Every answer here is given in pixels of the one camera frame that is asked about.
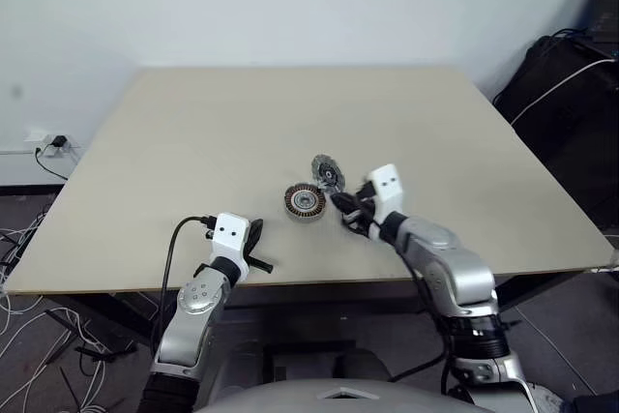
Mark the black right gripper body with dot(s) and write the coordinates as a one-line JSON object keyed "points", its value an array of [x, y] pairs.
{"points": [[363, 207]]}

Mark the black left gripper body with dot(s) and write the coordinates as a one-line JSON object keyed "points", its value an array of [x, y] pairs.
{"points": [[251, 251]]}

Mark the silver spoked rotor lid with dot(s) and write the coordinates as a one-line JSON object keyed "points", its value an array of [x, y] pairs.
{"points": [[329, 173]]}

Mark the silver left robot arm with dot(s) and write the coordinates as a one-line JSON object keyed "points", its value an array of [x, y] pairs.
{"points": [[193, 297]]}

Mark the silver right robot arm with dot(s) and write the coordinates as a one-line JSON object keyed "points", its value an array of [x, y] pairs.
{"points": [[450, 263]]}

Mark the round silver motor housing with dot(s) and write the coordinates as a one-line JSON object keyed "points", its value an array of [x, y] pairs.
{"points": [[304, 201]]}

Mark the dark grey rounded shape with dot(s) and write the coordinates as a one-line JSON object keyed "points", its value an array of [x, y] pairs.
{"points": [[362, 364]]}

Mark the silver robot torso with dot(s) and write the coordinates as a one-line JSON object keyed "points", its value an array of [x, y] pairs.
{"points": [[338, 398]]}

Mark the black metal floor stand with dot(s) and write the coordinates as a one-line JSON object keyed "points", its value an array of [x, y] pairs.
{"points": [[104, 354]]}

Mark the large black bag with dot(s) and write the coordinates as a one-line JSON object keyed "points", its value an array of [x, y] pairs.
{"points": [[556, 118]]}

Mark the black plug adapter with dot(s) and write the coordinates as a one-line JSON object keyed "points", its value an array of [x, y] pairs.
{"points": [[59, 141]]}

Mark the white power strip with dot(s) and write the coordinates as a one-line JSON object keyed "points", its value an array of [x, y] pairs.
{"points": [[42, 136]]}

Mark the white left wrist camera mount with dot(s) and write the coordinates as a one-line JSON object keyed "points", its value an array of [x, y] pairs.
{"points": [[229, 234]]}

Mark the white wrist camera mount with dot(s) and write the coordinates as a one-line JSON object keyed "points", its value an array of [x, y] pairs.
{"points": [[387, 185], [229, 234]]}

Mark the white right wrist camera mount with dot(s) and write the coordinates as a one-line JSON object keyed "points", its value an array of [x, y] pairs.
{"points": [[387, 185]]}

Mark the black table frame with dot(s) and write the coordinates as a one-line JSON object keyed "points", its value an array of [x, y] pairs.
{"points": [[121, 311]]}

